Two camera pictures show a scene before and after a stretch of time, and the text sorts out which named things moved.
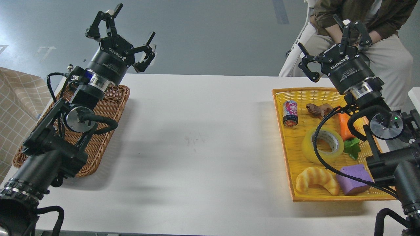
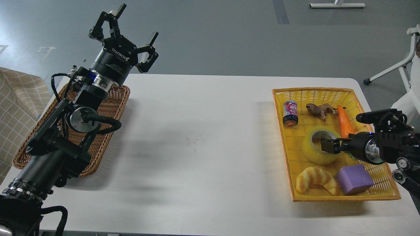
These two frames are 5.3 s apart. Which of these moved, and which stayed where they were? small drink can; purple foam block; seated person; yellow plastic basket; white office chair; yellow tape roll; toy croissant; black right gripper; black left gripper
Moved: white office chair; seated person; black right gripper
Stayed: yellow tape roll; toy croissant; small drink can; black left gripper; purple foam block; yellow plastic basket
